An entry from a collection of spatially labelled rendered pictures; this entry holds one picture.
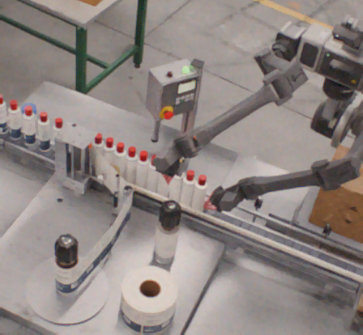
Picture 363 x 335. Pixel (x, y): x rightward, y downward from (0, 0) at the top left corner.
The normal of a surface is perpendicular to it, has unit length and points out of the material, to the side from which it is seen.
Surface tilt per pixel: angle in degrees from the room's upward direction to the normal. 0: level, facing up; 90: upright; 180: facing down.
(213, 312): 0
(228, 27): 0
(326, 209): 90
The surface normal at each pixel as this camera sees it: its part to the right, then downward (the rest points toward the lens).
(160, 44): 0.11, -0.70
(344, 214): -0.42, 0.61
